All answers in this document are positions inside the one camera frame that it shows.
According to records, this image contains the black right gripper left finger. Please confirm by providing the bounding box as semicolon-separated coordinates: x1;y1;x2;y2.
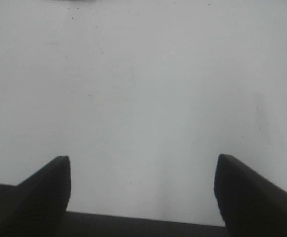
0;156;71;237

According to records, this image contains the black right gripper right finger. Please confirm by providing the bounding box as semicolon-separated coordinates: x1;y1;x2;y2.
214;154;287;237

